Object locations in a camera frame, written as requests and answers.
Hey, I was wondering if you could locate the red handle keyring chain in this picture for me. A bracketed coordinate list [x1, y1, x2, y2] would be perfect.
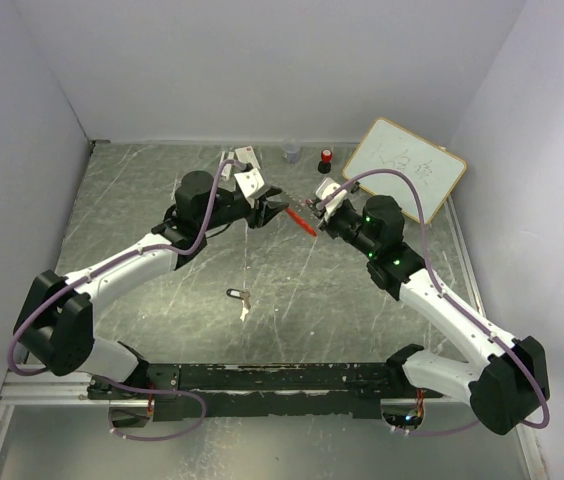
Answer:
[281, 196, 321, 237]

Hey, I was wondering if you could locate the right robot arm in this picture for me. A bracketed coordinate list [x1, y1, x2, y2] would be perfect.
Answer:
[317, 193, 550, 435]

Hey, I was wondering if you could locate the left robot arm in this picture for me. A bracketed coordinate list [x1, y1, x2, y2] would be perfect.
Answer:
[11, 169, 288, 399]

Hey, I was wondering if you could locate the white staples box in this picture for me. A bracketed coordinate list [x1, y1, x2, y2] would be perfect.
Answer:
[234, 146, 261, 171]

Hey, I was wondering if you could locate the clear paperclip jar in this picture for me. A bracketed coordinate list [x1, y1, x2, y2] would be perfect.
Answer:
[281, 138, 301, 164]

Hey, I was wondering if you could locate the white stapler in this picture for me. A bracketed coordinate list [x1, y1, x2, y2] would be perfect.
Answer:
[220, 151, 235, 182]

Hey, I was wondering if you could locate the red black stamp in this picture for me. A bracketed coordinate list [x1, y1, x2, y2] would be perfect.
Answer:
[317, 149, 333, 174]

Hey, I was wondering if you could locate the black key tag with key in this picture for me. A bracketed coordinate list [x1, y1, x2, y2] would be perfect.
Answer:
[226, 288, 251, 310]

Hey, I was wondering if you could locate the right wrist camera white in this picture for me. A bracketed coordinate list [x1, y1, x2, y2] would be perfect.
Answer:
[313, 177, 348, 222]

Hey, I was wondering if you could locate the small whiteboard wood frame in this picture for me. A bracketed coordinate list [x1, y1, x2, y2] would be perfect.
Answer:
[342, 117, 467, 224]

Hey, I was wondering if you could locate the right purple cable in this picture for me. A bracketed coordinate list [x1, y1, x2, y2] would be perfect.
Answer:
[316, 168, 551, 437]

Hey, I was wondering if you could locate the purple cable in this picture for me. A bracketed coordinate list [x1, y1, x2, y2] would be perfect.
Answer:
[7, 158, 248, 441]
[316, 168, 551, 437]

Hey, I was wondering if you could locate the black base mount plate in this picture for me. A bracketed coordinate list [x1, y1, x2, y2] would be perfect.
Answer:
[86, 362, 446, 422]

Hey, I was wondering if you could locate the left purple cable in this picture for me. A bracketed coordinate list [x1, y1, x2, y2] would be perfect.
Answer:
[7, 158, 248, 441]

